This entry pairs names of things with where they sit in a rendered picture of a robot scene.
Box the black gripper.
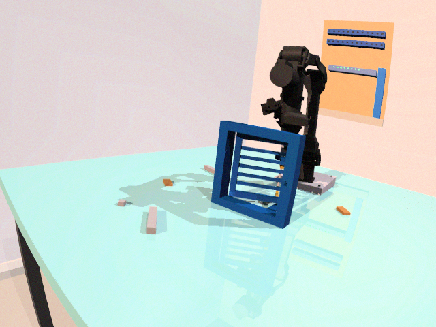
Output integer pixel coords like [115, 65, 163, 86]
[273, 90, 309, 134]

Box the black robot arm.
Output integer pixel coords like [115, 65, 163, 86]
[261, 46, 328, 183]

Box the blue slatted square panel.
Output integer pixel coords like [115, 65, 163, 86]
[211, 121, 306, 229]

